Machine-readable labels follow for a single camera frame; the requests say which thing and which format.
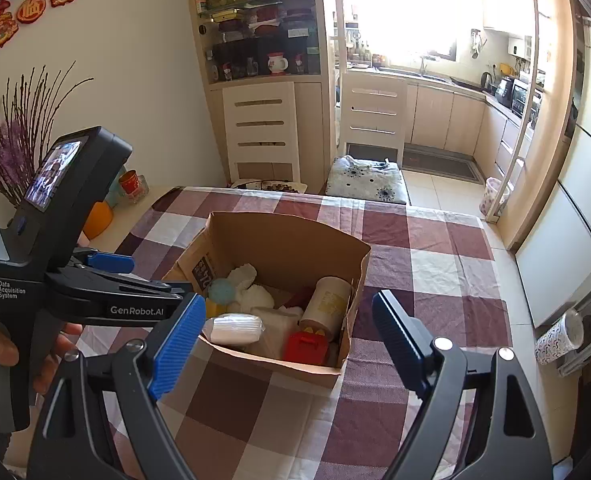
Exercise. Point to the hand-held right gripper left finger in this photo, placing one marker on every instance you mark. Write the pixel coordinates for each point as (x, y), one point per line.
(178, 345)

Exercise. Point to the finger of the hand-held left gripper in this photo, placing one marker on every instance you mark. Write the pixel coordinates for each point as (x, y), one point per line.
(110, 262)
(125, 305)

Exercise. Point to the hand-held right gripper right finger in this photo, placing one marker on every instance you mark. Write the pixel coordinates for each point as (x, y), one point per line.
(400, 342)

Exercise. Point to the yellow toy block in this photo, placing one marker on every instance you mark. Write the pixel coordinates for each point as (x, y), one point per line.
(216, 308)

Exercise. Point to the clear plastic bag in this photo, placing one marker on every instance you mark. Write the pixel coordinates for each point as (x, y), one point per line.
(235, 329)

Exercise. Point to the teal fluffy toy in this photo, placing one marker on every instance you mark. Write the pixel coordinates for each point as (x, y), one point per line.
(220, 291)

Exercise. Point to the white paper cup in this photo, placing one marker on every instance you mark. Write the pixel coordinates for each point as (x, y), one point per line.
(325, 305)

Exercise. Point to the red toy fries box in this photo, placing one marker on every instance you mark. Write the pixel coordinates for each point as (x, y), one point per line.
(305, 349)

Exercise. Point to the clear square plastic packet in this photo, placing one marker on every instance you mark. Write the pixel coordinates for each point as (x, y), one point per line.
(280, 335)

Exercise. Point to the brown cardboard box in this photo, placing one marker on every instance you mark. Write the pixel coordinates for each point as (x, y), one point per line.
(285, 245)

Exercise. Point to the person's left hand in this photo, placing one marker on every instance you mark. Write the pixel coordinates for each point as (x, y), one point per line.
(50, 360)

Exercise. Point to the teal bowl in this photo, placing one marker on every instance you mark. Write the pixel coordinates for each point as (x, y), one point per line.
(112, 195)

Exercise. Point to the orange canister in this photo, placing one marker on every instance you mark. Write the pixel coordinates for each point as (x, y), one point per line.
(99, 222)

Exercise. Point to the red cup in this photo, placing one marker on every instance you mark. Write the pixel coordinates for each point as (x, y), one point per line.
(128, 182)

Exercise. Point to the glass jar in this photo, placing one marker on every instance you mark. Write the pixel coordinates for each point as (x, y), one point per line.
(141, 192)

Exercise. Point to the dried branches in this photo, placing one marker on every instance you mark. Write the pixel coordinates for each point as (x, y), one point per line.
(20, 135)

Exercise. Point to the white fluffy plush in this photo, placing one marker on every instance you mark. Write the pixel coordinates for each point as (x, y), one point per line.
(255, 300)

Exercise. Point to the patterned cup near fridge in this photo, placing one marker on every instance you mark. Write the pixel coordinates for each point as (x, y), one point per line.
(555, 342)

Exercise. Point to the grey floral seat cushion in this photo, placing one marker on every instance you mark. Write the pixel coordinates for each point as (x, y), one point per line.
(365, 180)

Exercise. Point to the floral waste bin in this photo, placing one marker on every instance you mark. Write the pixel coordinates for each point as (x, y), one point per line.
(493, 200)

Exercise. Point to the dark patterned seat cushion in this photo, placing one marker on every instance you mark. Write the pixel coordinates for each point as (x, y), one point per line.
(275, 186)

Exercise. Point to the dark floor mat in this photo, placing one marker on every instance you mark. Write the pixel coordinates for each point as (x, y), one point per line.
(440, 165)

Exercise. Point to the white slatted chair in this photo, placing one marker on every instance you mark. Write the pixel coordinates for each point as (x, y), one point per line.
(375, 100)
(260, 115)

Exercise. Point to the white refrigerator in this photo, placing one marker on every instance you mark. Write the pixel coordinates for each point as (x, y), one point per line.
(565, 220)

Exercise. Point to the beige kitchen cabinets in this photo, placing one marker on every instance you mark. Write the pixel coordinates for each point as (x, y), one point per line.
(445, 120)

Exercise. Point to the white and red mug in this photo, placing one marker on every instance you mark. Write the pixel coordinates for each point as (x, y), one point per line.
(277, 63)

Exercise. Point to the beige shelf cabinet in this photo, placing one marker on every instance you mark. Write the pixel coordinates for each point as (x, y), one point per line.
(310, 120)

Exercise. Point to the black air fryer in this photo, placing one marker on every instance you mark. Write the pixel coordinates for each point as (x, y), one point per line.
(504, 91)

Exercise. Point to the countertop oven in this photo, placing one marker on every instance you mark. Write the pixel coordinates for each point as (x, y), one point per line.
(525, 100)

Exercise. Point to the steel kettle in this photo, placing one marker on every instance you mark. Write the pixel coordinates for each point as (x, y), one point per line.
(488, 81)

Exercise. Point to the row of condiment bottles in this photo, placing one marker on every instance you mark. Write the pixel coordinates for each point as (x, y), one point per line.
(363, 55)

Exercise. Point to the hanging kitchen utensils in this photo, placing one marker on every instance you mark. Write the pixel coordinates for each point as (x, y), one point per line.
(476, 42)

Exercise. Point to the white water heater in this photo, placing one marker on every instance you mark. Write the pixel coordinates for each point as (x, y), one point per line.
(519, 47)

